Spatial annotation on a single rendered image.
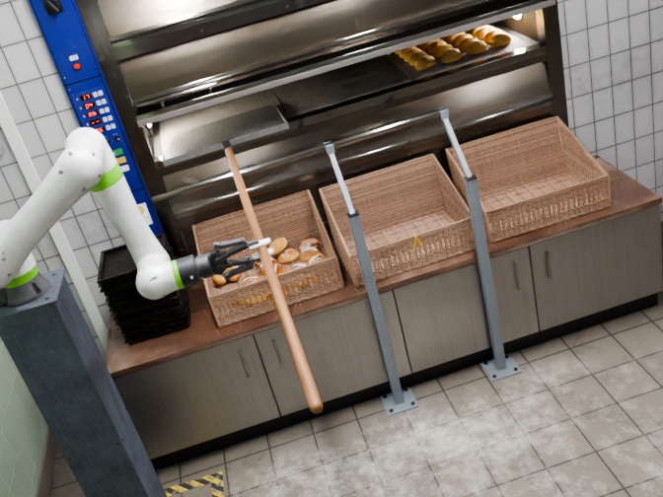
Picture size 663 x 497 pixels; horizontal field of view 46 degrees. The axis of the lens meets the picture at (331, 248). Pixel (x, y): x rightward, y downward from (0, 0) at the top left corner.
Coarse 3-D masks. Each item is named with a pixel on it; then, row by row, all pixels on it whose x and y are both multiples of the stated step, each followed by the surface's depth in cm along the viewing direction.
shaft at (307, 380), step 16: (240, 176) 296; (240, 192) 282; (256, 224) 258; (272, 272) 229; (272, 288) 222; (288, 320) 206; (288, 336) 200; (304, 368) 187; (304, 384) 183; (320, 400) 177
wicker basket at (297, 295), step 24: (240, 216) 354; (264, 216) 356; (288, 216) 357; (312, 216) 359; (288, 240) 359; (288, 264) 355; (312, 264) 320; (336, 264) 323; (216, 288) 351; (240, 288) 318; (264, 288) 320; (288, 288) 323; (312, 288) 325; (336, 288) 327; (216, 312) 325; (240, 312) 323; (264, 312) 325
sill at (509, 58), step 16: (528, 48) 352; (544, 48) 351; (480, 64) 349; (496, 64) 350; (416, 80) 350; (432, 80) 347; (448, 80) 348; (368, 96) 347; (384, 96) 345; (400, 96) 347; (320, 112) 342; (336, 112) 344; (288, 128) 342; (240, 144) 341; (160, 160) 337
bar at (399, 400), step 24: (408, 120) 312; (336, 144) 310; (456, 144) 311; (264, 168) 308; (336, 168) 308; (168, 192) 305; (480, 216) 312; (360, 240) 305; (480, 240) 317; (360, 264) 312; (480, 264) 322; (384, 336) 327; (384, 360) 335; (504, 360) 347; (408, 408) 341
